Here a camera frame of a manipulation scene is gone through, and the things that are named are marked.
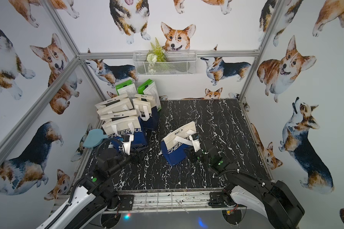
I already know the light blue dustpan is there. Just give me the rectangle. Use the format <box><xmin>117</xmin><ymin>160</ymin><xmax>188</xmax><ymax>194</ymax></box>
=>
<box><xmin>83</xmin><ymin>128</ymin><xmax>108</xmax><ymax>148</ymax></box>

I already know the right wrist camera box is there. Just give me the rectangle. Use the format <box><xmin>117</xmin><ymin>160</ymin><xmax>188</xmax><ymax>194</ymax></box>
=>
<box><xmin>189</xmin><ymin>133</ymin><xmax>201</xmax><ymax>152</ymax></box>

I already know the aluminium frame rail front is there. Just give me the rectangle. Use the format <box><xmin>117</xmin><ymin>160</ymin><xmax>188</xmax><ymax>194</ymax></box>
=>
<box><xmin>50</xmin><ymin>191</ymin><xmax>264</xmax><ymax>215</ymax></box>

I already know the dark blue white bag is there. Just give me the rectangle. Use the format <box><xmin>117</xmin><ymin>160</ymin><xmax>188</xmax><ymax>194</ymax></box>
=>
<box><xmin>132</xmin><ymin>94</ymin><xmax>159</xmax><ymax>130</ymax></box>

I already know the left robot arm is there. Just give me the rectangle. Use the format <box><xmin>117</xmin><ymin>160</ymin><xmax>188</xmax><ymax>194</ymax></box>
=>
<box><xmin>38</xmin><ymin>146</ymin><xmax>149</xmax><ymax>229</ymax></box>

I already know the artificial fern with flower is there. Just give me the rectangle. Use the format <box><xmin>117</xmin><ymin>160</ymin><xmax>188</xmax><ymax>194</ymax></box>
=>
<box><xmin>146</xmin><ymin>38</ymin><xmax>167</xmax><ymax>73</ymax></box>

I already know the white wire wall basket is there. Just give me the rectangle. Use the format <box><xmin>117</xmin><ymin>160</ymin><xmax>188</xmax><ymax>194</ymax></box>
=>
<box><xmin>133</xmin><ymin>51</ymin><xmax>197</xmax><ymax>76</ymax></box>

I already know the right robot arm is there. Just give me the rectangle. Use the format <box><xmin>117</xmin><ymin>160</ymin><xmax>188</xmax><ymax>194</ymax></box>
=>
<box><xmin>185</xmin><ymin>146</ymin><xmax>305</xmax><ymax>229</ymax></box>

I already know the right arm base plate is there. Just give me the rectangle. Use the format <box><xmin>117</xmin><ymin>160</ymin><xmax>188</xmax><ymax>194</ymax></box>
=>
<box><xmin>208</xmin><ymin>191</ymin><xmax>237</xmax><ymax>209</ymax></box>

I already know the green white takeout bag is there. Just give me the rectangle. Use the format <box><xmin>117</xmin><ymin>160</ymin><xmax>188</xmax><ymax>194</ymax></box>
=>
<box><xmin>116</xmin><ymin>80</ymin><xmax>137</xmax><ymax>98</ymax></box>

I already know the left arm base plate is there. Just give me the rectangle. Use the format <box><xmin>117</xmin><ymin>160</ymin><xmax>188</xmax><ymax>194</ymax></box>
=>
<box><xmin>109</xmin><ymin>195</ymin><xmax>135</xmax><ymax>211</ymax></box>

